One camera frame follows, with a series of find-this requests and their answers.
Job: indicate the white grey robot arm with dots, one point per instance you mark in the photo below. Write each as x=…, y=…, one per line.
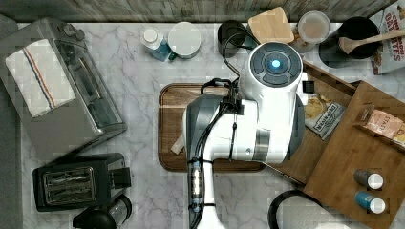
x=261, y=119

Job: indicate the wooden spoon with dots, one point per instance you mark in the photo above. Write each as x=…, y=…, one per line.
x=348, y=45

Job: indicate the black square cup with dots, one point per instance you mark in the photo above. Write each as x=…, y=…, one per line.
x=231, y=36

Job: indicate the black slot toaster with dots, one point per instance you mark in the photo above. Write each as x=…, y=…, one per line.
x=80, y=182

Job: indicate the white round lidded jar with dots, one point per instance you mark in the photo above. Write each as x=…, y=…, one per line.
x=184, y=39

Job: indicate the blue spice shaker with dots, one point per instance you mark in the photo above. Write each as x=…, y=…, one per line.
x=374, y=204

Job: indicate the teal box with wooden lid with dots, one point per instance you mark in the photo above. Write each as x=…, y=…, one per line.
x=271, y=26

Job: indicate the striped white dish towel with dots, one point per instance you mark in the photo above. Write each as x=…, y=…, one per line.
x=40, y=78

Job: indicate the blue white plastic bottle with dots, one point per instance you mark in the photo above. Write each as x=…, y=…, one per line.
x=154, y=42

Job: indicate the pink Stash tea packets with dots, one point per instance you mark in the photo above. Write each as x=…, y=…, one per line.
x=384, y=124

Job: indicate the cereal box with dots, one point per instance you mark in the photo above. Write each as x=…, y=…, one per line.
x=389, y=56

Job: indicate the white butter block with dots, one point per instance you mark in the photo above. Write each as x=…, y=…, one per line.
x=178, y=145

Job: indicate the clear plastic snack tub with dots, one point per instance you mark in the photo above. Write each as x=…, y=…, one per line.
x=312, y=29

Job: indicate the chips bag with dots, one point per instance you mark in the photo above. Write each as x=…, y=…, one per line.
x=322, y=115

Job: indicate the grey spice shaker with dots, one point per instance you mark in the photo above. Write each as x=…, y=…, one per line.
x=366, y=178

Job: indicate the silver toaster oven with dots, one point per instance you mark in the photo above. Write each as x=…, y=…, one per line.
x=80, y=124

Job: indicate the wooden cutting board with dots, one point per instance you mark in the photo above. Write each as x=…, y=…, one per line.
x=173, y=100

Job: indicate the black coffee grinder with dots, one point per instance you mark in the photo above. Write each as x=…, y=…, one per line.
x=109, y=216

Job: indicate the wooden drawer with black handle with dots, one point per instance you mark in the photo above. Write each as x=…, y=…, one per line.
x=304, y=160

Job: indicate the wooden drawer cabinet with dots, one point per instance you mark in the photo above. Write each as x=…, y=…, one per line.
x=350, y=149

